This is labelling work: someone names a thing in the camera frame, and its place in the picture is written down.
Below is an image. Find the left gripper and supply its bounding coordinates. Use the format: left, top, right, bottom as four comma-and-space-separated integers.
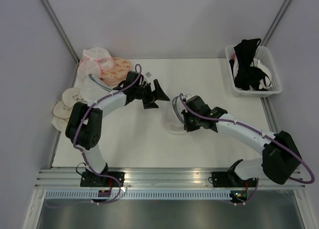
134, 80, 170, 110

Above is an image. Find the white mesh bag blue zipper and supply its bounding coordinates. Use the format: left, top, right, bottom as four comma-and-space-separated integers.
162, 96, 186, 134

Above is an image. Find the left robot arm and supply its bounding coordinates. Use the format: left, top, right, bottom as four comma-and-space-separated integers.
65, 71, 170, 187

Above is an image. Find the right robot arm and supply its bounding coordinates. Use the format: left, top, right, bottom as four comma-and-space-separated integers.
180, 96, 301, 187

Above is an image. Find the orange patterned laundry bag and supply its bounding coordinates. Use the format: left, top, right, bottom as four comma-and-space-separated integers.
100, 58, 131, 86

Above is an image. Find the white mesh bag blue trim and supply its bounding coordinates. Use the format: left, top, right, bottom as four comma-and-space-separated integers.
80, 74, 112, 103

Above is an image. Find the pink mesh bag top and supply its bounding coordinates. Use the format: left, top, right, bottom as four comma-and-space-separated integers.
82, 47, 114, 64

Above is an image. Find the black bra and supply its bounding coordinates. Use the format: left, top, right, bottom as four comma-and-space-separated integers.
234, 38, 262, 91

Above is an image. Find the pink trimmed mesh bag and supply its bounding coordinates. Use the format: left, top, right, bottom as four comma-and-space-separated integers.
77, 60, 101, 83

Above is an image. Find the beige laundry bag top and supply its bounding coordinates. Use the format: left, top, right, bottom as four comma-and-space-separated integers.
61, 88, 86, 109

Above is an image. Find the beige laundry bag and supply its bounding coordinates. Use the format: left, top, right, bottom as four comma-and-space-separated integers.
61, 88, 86, 109
51, 116, 68, 132
53, 101, 74, 120

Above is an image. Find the white bra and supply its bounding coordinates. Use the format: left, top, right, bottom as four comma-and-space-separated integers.
252, 58, 272, 91

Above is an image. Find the beige laundry bag middle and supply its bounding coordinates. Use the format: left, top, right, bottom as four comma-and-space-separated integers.
53, 101, 74, 120

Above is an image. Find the beige laundry bag bottom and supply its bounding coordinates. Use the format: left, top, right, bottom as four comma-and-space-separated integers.
51, 116, 68, 132

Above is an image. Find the white plastic basket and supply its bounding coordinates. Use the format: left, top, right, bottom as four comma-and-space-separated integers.
228, 46, 283, 98

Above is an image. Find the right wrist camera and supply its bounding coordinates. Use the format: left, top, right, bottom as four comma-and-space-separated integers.
179, 93, 195, 104

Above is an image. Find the aluminium rail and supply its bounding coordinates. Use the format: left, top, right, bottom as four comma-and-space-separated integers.
34, 167, 307, 189

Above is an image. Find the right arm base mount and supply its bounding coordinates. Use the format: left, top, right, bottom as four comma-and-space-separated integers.
207, 172, 241, 188

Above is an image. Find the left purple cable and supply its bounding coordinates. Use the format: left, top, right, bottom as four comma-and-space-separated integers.
73, 64, 143, 176

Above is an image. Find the purple cable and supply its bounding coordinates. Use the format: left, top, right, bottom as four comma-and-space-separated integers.
178, 93, 315, 184
73, 64, 143, 176

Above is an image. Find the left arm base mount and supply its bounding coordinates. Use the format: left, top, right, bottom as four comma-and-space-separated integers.
75, 165, 125, 188

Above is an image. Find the left aluminium frame post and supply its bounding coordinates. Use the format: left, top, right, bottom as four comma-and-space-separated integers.
39, 0, 80, 64

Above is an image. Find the aluminium frame post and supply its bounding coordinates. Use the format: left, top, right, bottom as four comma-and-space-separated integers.
261, 0, 293, 46
39, 0, 80, 64

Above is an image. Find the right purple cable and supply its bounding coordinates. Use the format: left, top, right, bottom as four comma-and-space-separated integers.
178, 93, 315, 184

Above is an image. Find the white slotted cable duct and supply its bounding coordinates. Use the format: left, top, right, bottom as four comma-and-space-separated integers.
45, 189, 232, 201

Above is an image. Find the right aluminium frame post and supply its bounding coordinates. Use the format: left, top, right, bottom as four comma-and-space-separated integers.
261, 0, 293, 46

